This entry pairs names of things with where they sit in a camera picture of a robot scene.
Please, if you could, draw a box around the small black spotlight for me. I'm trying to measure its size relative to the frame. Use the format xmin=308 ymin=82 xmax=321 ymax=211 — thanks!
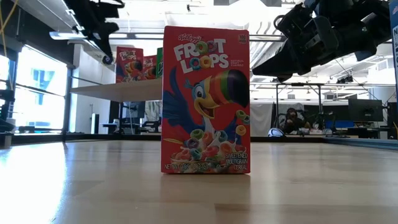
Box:
xmin=335 ymin=74 xmax=354 ymax=85

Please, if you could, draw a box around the wooden shelf with black frame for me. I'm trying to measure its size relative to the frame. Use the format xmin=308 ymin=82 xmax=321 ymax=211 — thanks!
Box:
xmin=63 ymin=67 xmax=163 ymax=141

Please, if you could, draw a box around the blue table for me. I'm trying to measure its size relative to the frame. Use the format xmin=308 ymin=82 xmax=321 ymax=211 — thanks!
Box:
xmin=325 ymin=120 xmax=355 ymax=129

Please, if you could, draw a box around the black metal gantry frame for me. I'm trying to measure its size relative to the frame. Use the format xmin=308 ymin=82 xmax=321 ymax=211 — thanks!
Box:
xmin=275 ymin=82 xmax=323 ymax=138

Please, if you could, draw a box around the white and blue ball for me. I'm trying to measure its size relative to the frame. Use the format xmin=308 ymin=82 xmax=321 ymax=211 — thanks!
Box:
xmin=267 ymin=127 xmax=285 ymax=138

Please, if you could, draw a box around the red Froot Loops cereal box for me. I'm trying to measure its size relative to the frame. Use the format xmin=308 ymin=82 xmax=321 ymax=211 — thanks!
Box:
xmin=115 ymin=46 xmax=145 ymax=83
xmin=160 ymin=26 xmax=251 ymax=174
xmin=142 ymin=55 xmax=158 ymax=80

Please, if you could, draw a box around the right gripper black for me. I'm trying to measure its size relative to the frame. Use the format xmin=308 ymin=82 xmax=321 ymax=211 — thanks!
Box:
xmin=252 ymin=2 xmax=341 ymax=83

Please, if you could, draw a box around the black monitor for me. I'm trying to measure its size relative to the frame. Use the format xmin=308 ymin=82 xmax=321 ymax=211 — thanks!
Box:
xmin=348 ymin=98 xmax=384 ymax=123

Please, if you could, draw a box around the green Apple Jacks cereal box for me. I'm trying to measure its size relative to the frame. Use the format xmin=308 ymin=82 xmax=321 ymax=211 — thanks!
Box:
xmin=156 ymin=47 xmax=164 ymax=78

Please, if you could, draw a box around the blue Frosted Flakes cereal box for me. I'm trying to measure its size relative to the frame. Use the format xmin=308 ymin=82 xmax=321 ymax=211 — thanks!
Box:
xmin=389 ymin=0 xmax=398 ymax=105

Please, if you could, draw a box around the black overhead beam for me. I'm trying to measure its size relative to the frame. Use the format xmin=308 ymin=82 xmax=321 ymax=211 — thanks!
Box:
xmin=108 ymin=32 xmax=287 ymax=44

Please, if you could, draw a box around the person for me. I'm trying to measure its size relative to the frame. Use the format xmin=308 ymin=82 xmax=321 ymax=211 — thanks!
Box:
xmin=281 ymin=107 xmax=312 ymax=135

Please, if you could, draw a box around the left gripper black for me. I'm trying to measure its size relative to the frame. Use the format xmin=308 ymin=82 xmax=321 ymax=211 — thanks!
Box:
xmin=81 ymin=12 xmax=120 ymax=65

